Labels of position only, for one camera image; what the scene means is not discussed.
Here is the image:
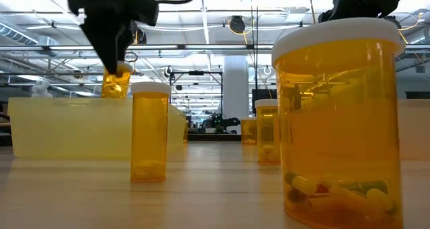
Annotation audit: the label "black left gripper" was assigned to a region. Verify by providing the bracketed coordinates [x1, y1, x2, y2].
[67, 0, 161, 77]

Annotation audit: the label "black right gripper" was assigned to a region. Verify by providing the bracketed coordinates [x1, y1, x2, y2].
[317, 0, 402, 24]

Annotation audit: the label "medium amber pill bottle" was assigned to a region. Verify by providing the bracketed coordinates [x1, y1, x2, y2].
[240, 117, 258, 146]
[100, 61, 134, 99]

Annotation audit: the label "thin amber pill bottle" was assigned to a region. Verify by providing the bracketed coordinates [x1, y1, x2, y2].
[130, 81, 172, 183]
[254, 98, 282, 165]

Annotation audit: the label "wide amber bottle coloured capsules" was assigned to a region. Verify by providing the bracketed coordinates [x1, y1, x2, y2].
[271, 17, 406, 229]

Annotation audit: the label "yellow translucent plastic bin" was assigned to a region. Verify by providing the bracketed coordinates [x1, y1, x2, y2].
[7, 97, 187, 161]

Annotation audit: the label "orange translucent plastic bin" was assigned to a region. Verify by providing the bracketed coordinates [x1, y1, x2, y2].
[398, 99, 430, 162]

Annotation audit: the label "long ceiling light strip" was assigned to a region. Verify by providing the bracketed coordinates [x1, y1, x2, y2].
[0, 44, 275, 52]

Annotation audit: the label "white humanoid figure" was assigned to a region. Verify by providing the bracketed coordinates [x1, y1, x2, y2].
[31, 79, 54, 99]

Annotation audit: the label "white round column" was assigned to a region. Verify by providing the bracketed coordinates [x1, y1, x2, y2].
[222, 55, 250, 135]

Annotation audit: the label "black robot green lights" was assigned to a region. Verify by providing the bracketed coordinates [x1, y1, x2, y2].
[200, 113, 242, 135]

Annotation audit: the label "black monitor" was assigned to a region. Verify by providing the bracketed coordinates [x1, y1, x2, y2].
[251, 89, 278, 119]

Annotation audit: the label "black low platform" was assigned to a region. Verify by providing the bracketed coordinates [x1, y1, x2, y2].
[187, 133, 243, 142]

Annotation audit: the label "black ceiling cable reel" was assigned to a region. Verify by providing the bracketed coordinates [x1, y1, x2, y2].
[229, 15, 246, 34]
[134, 27, 148, 45]

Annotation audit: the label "black cable loop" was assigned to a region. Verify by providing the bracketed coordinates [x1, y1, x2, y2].
[123, 50, 139, 64]

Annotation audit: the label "yellow hanging cable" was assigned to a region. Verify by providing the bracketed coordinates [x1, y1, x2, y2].
[307, 0, 317, 24]

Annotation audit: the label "black gantry frame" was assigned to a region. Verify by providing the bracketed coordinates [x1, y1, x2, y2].
[169, 70, 225, 122]

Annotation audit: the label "grey ventilation duct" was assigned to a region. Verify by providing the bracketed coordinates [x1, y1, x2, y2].
[0, 20, 60, 48]

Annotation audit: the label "dark wall screen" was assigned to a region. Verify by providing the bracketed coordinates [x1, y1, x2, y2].
[405, 91, 430, 100]

